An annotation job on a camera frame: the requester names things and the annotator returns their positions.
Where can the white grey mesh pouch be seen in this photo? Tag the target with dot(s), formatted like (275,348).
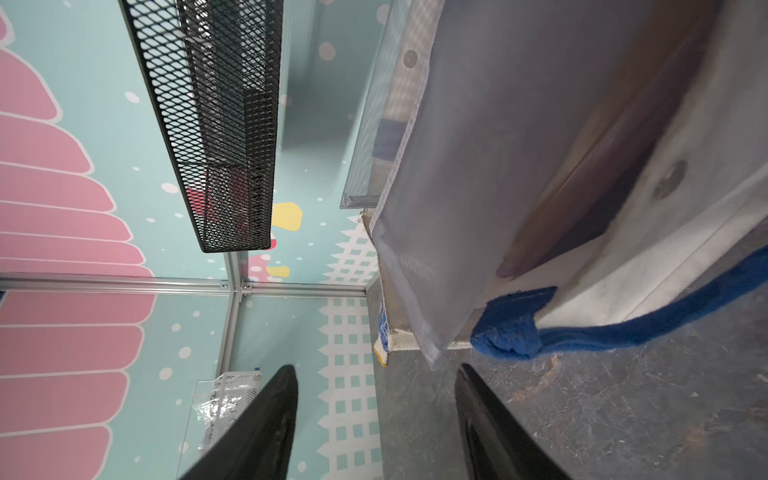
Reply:
(356,193)

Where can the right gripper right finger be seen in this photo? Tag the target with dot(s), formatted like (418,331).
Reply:
(495,445)

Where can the black wire mesh basket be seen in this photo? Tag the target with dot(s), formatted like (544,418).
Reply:
(197,59)

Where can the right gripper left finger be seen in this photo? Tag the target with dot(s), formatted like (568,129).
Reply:
(259,444)

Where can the pink brown mesh pouch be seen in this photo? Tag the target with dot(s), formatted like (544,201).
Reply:
(571,218)

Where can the cream canvas tote bag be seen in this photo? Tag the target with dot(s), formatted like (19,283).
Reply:
(702,190)

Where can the dark grey mesh pouch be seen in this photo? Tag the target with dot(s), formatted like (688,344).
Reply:
(510,85)

